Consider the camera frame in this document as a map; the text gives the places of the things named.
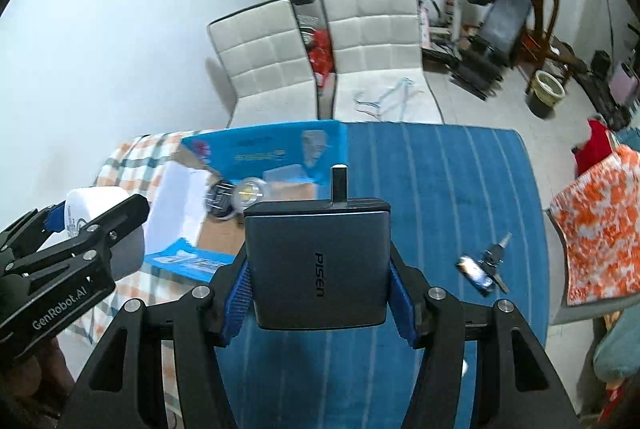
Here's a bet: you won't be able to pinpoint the steel lidded tin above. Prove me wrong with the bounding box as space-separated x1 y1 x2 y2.
233 177 268 214

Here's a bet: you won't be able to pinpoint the black weight bench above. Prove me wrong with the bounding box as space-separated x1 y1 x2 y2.
449 0 533 100

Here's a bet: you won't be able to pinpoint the blue cardboard milk box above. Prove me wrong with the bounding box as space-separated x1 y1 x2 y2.
144 120 348 282

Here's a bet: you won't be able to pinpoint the blue striped tablecloth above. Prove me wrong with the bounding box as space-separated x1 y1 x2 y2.
212 122 549 428

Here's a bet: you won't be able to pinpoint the white leather chair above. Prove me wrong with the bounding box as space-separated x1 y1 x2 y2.
321 0 444 125
207 0 319 128

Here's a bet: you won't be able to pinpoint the trash bin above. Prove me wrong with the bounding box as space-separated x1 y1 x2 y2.
526 71 566 119

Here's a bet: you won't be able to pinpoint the white round tin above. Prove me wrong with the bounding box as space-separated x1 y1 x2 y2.
64 186 150 281

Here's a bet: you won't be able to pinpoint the grey Pisen power bank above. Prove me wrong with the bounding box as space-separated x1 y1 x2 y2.
245 164 390 331

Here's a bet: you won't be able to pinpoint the orange plaid cloth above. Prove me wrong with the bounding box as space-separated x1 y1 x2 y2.
64 130 222 415

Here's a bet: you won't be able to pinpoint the person left hand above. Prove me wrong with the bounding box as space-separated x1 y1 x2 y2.
1 338 75 428

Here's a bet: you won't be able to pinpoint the wire clothes hangers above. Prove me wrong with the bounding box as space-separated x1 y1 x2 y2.
352 77 422 122

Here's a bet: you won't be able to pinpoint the right white leather chair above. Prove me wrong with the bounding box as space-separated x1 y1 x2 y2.
321 0 444 125

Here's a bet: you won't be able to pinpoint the red plastic bag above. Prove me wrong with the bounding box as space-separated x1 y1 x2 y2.
307 30 334 90

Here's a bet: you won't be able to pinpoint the black round patterned tin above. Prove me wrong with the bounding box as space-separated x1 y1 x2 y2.
204 179 238 221

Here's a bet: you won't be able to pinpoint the red cloth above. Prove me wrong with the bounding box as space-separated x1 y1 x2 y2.
572 118 613 177

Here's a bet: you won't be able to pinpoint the pink suitcase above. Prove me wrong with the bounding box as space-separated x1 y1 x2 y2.
608 62 639 106

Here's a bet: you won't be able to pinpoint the brown wooden chair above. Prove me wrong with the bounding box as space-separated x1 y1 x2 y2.
516 0 588 96

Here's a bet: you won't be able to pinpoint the teal clothes pile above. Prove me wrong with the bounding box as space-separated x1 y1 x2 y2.
592 305 640 383

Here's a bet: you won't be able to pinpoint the key bunch with fob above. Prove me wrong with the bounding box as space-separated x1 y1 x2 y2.
456 233 511 297

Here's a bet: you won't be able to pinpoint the clear acrylic box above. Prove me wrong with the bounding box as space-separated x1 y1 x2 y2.
262 164 317 202

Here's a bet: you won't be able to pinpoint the left white leather chair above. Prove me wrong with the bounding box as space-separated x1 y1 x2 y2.
207 0 319 128

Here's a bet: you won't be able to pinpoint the orange floral cloth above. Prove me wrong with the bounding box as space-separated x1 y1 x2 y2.
550 144 639 307

